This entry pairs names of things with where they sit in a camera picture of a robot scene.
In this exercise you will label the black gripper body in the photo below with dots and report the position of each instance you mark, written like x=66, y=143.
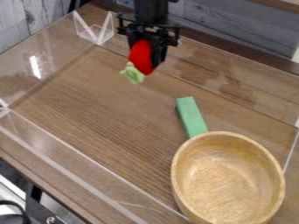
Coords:
x=166, y=31

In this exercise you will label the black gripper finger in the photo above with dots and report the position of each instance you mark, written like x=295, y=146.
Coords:
x=132, y=37
x=159, y=51

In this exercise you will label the red plush strawberry toy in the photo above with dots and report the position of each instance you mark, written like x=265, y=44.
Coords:
x=139, y=65

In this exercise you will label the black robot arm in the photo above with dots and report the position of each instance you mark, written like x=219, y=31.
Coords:
x=152, y=11

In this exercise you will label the green rectangular block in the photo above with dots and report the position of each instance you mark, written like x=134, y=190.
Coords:
x=190, y=114

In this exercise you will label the wooden bowl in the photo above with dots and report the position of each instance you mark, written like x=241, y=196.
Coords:
x=227, y=180

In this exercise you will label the clear acrylic corner bracket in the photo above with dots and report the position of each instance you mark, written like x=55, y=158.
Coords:
x=98, y=34

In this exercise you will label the clear acrylic barrier wall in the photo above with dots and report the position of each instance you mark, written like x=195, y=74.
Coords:
x=94, y=138

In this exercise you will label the black table frame bracket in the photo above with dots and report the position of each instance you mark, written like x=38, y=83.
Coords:
x=36, y=210

